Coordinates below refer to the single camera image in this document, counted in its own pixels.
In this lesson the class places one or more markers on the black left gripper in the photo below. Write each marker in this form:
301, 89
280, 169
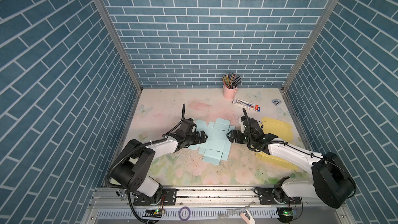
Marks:
203, 139

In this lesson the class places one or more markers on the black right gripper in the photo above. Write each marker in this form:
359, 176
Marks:
237, 139

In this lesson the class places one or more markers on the light blue paper box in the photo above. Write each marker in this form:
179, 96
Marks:
217, 147

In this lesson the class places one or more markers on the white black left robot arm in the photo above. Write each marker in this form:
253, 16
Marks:
130, 169

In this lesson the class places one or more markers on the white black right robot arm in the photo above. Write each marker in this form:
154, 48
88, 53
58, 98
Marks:
329, 179

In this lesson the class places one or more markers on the white blue pencil box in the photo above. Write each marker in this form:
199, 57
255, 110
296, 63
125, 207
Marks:
245, 104

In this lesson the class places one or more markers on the yellow flat paper box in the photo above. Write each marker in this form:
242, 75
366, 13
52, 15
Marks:
284, 132

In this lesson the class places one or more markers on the pink metal pencil bucket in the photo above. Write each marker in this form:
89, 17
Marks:
228, 93

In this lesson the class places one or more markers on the bundle of coloured pencils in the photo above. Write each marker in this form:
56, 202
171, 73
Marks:
231, 80

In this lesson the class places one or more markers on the white pink clip tool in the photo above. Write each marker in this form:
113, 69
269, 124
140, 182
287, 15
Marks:
244, 213

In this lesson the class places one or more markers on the left green circuit board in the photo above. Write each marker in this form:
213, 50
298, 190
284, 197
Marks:
153, 213

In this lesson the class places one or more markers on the green circuit board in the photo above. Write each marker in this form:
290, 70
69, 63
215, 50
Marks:
285, 215
153, 213

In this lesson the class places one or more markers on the right green circuit board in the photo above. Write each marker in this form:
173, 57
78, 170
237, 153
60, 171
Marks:
285, 215

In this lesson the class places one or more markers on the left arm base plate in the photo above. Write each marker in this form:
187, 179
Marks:
162, 196

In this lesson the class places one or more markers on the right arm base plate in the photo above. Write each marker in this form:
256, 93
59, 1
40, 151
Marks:
268, 196

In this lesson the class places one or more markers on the aluminium front rail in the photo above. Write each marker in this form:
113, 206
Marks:
207, 205

